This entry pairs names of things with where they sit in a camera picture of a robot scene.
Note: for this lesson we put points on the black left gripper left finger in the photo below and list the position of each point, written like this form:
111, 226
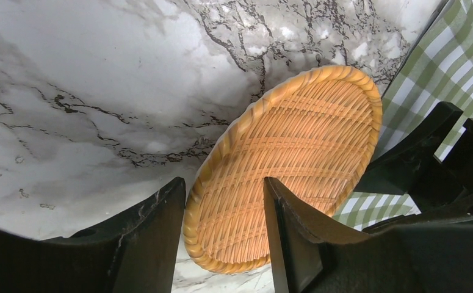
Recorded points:
133, 251

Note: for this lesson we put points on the orange woven plate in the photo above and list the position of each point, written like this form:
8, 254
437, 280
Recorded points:
316, 132

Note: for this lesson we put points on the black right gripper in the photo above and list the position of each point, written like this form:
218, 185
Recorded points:
441, 188

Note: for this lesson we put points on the green white checkered cloth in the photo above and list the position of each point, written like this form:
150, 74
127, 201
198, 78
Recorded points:
439, 67

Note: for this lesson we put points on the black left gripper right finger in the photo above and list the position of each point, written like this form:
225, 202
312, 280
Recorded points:
311, 252

